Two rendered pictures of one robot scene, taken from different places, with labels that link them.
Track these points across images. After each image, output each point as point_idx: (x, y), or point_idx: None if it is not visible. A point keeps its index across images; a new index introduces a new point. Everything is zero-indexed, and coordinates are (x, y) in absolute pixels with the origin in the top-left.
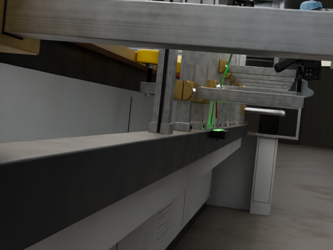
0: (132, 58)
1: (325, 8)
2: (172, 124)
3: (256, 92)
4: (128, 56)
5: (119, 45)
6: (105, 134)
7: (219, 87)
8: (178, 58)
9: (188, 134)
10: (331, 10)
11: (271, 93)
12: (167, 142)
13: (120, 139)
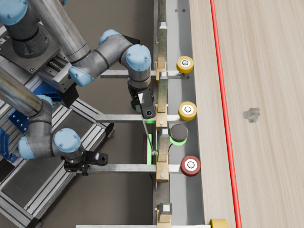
0: (192, 57)
1: (52, 137)
2: (156, 41)
3: (124, 70)
4: (192, 51)
5: (191, 36)
6: (165, 9)
7: (153, 149)
8: (215, 221)
9: (153, 61)
10: (46, 135)
11: (116, 70)
12: (153, 28)
13: (157, 0)
